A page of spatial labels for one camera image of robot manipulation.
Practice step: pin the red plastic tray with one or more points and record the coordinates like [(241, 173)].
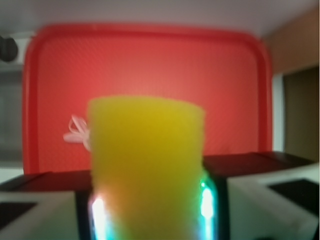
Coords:
[(227, 73)]

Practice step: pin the brown cardboard panel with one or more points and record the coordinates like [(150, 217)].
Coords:
[(295, 45)]

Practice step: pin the yellow green-backed sponge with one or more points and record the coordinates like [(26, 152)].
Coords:
[(147, 166)]

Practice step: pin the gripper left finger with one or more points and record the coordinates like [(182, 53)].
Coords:
[(51, 206)]

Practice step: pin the pink plush bunny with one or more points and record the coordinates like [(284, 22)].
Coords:
[(79, 133)]

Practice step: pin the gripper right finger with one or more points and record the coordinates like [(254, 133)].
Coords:
[(262, 196)]

